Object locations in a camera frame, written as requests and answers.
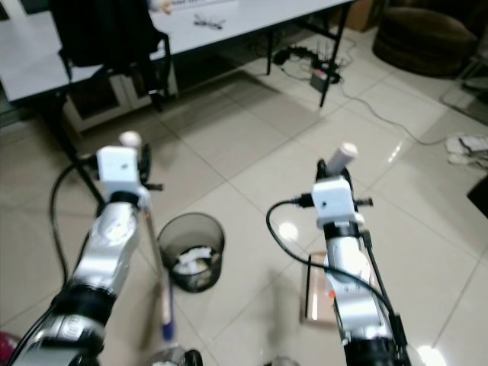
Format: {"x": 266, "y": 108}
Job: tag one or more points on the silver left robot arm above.
{"x": 110, "y": 252}

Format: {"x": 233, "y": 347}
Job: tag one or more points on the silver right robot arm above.
{"x": 354, "y": 282}

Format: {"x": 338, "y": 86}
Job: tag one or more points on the white low cabinet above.
{"x": 99, "y": 99}

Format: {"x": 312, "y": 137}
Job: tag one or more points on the dark translucent waste bin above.
{"x": 193, "y": 248}

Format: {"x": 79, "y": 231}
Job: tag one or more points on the black power strip with plugs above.
{"x": 301, "y": 55}

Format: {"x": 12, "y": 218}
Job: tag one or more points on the black bag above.
{"x": 107, "y": 30}

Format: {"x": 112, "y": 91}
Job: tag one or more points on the white crumpled paper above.
{"x": 469, "y": 149}

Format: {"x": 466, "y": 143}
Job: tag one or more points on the white folding table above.
{"x": 30, "y": 61}

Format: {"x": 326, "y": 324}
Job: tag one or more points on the black eyeglasses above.
{"x": 209, "y": 21}

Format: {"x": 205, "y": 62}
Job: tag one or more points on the brown round pouf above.
{"x": 427, "y": 38}

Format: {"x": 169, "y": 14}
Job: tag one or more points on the grey robot foot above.
{"x": 177, "y": 357}

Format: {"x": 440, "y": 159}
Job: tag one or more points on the pink plastic object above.
{"x": 8, "y": 351}

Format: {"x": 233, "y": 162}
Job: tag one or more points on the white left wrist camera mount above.
{"x": 118, "y": 169}

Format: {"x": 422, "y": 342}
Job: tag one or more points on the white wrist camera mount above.
{"x": 118, "y": 169}
{"x": 335, "y": 200}

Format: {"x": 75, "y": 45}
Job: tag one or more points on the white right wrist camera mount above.
{"x": 335, "y": 200}

